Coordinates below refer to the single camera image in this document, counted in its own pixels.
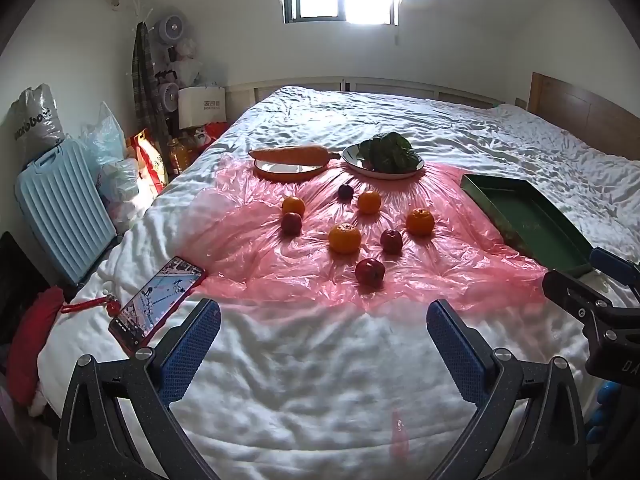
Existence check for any light blue ribbed suitcase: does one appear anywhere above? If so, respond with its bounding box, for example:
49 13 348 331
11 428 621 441
14 138 120 286

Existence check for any white plate with dark rim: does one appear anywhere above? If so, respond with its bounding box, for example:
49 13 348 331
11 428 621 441
341 143 425 181

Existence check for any wooden headboard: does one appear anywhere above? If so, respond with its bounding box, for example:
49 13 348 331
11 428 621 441
528 72 640 158

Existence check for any red cloth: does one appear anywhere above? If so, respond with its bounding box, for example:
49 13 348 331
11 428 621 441
6 287 66 408

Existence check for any large grey fan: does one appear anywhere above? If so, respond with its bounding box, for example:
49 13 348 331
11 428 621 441
154 7 196 48

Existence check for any carrot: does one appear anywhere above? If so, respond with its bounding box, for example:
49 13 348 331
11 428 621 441
248 145 342 166

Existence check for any plaid scarf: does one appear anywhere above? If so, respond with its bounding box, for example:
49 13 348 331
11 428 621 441
131 21 173 153

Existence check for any green tray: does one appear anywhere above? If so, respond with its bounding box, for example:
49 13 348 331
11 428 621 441
460 173 598 278

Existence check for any clear bluish plastic bag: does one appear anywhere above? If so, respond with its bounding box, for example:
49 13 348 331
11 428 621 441
80 101 128 166

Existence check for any white plastic bag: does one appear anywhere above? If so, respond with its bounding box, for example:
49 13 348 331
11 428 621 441
97 157 143 221

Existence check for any dark green leafy vegetable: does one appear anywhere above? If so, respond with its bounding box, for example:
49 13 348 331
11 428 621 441
359 131 420 173

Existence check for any white paper bag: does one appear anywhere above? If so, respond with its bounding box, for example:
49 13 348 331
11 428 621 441
178 85 228 128

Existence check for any red phone strap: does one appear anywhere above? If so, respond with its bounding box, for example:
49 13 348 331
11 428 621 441
61 296 122 317

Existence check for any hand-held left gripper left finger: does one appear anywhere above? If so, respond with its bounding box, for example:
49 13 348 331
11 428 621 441
56 298 222 480

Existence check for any red shopping bag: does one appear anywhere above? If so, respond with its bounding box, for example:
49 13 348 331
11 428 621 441
125 129 168 196

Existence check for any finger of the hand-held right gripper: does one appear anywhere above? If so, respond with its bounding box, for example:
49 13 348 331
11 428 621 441
589 247 640 306
542 269 628 322

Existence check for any orange oval plate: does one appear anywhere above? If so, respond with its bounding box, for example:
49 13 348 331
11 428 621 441
252 157 332 183

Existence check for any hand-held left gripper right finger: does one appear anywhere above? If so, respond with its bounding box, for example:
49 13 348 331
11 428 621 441
426 298 587 480

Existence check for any person's right hand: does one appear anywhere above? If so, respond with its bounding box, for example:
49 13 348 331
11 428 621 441
586 379 623 443

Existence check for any cooking oil bottle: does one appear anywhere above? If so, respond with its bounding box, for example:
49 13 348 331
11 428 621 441
167 139 192 173

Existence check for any silver plastic bag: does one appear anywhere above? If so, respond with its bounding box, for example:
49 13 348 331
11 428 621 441
11 83 67 161

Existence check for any white bed rail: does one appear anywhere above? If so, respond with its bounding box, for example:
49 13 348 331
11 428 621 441
225 77 506 108

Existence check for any smartphone in red case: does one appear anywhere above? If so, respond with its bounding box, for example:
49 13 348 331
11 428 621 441
108 256 206 353

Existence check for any pink plastic sheet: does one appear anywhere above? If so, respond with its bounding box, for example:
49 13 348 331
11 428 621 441
182 152 548 313

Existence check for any small grey fan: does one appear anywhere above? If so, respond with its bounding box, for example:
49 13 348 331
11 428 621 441
157 81 182 106

